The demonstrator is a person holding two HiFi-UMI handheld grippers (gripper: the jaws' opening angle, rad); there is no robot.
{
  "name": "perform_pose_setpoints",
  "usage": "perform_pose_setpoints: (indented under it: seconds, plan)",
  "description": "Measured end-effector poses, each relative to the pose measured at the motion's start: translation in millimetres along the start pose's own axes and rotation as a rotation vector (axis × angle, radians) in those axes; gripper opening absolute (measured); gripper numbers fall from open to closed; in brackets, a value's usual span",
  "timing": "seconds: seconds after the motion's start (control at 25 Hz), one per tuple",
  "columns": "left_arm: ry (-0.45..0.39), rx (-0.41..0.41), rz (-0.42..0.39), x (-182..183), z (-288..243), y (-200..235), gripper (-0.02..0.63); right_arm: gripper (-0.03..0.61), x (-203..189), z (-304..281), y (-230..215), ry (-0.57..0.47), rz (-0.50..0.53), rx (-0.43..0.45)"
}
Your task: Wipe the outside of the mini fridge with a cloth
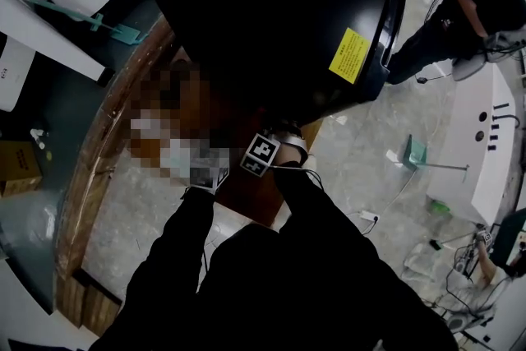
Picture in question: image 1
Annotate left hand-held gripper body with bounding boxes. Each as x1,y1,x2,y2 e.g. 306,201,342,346
187,166,231,195

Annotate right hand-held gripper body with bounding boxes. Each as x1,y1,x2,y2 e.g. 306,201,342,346
240,123,310,178

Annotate black mini fridge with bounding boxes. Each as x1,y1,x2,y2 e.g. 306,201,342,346
152,0,413,127

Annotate person's right forearm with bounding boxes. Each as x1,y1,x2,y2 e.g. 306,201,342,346
269,145,383,272

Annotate person's left forearm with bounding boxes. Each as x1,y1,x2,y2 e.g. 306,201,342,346
122,185,217,301

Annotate curved wooden table rim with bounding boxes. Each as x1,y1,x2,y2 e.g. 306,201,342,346
55,18,182,336

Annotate person's black clothed torso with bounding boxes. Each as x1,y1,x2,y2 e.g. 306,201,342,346
88,222,461,351

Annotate teal dustpan with metal rod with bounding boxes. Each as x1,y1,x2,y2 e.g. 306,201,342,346
396,133,470,182

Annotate teal plastic fly swatter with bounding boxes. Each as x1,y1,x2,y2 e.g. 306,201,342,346
0,0,145,47

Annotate small white bottles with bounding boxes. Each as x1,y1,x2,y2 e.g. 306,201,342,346
30,127,49,151

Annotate green plastic object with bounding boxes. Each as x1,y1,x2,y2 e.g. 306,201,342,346
428,198,451,215

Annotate brown cardboard box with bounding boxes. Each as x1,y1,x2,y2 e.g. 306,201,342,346
0,139,44,198

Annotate white rag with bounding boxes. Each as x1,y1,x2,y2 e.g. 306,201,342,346
403,242,450,281

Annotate long white board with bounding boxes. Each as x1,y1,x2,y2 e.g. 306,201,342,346
0,0,117,88

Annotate white box appliance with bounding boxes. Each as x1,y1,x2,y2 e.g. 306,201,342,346
0,32,36,113

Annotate grey chair seat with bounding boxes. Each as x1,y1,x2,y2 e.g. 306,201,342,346
450,52,491,83

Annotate white counter with round holes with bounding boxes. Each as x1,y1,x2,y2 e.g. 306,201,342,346
425,60,519,225

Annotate thin gripper cable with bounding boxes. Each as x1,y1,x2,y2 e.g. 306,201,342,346
270,160,326,188

